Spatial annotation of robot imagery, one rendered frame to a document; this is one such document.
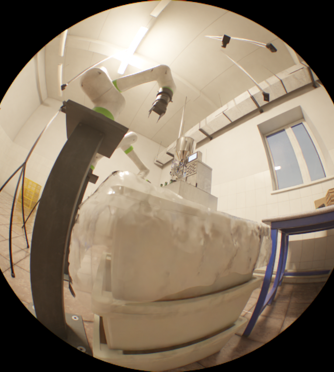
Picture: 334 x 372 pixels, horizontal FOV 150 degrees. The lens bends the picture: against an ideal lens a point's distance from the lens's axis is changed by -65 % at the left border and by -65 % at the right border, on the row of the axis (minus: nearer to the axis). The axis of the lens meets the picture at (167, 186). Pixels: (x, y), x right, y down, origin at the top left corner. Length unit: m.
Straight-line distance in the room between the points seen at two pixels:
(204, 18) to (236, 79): 1.94
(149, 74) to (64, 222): 0.84
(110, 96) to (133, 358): 0.90
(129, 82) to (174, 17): 3.21
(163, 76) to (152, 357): 1.18
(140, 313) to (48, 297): 0.36
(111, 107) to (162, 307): 0.68
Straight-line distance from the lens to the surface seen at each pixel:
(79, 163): 0.45
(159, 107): 0.68
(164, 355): 0.47
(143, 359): 0.46
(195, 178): 1.20
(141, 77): 0.89
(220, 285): 0.44
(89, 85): 0.60
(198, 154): 1.33
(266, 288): 0.81
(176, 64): 4.04
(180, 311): 0.33
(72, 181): 0.44
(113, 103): 0.62
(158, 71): 0.84
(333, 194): 1.43
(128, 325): 0.35
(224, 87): 4.26
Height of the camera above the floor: 0.62
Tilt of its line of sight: 21 degrees up
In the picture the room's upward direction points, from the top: 11 degrees clockwise
